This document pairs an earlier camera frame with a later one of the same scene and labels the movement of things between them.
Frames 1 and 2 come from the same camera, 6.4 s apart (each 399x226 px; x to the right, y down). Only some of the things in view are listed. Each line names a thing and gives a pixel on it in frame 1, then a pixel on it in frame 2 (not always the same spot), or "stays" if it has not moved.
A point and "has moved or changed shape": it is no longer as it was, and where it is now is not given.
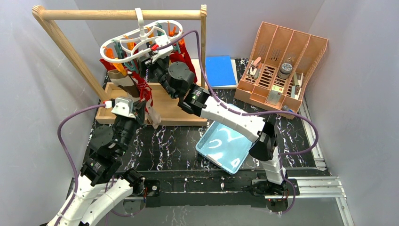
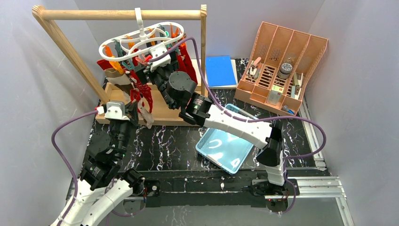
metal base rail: [220, 191] stays
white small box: [275, 95] stays
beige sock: [154, 116] has moved or changed shape
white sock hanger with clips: [154, 38] stays
